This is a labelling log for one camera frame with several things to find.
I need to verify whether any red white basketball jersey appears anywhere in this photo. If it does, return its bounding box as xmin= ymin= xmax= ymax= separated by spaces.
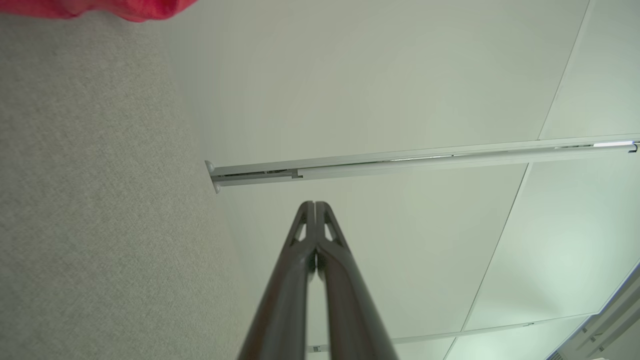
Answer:
xmin=0 ymin=0 xmax=200 ymax=23

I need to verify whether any white metal frame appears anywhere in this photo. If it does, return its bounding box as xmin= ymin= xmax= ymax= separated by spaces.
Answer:
xmin=547 ymin=260 xmax=640 ymax=360

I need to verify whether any white wall rail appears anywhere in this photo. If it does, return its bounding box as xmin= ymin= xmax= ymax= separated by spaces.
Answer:
xmin=204 ymin=134 xmax=640 ymax=195

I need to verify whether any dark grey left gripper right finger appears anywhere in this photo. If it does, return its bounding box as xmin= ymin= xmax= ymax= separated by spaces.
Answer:
xmin=316 ymin=201 xmax=399 ymax=360

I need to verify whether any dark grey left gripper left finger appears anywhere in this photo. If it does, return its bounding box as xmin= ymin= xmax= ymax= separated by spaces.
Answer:
xmin=239 ymin=201 xmax=317 ymax=360

